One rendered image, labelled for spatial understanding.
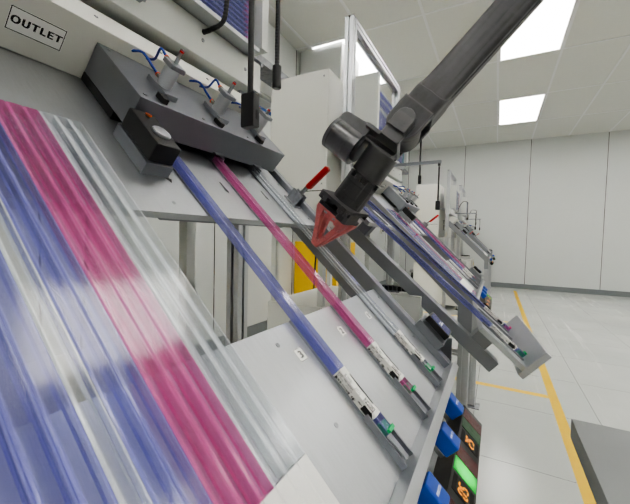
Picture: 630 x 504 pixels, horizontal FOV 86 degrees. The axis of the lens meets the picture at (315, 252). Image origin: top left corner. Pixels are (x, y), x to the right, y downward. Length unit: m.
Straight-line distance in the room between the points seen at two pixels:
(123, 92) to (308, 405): 0.46
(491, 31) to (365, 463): 0.62
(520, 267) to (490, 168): 2.13
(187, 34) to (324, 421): 0.72
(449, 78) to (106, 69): 0.51
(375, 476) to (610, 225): 8.01
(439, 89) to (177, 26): 0.49
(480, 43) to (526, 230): 7.48
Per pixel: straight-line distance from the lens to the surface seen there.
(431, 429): 0.46
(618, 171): 8.38
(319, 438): 0.34
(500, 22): 0.70
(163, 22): 0.79
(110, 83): 0.59
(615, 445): 0.86
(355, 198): 0.59
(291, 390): 0.35
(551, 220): 8.12
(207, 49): 0.85
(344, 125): 0.61
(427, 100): 0.61
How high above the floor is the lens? 0.95
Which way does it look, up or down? 3 degrees down
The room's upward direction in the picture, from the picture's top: 1 degrees clockwise
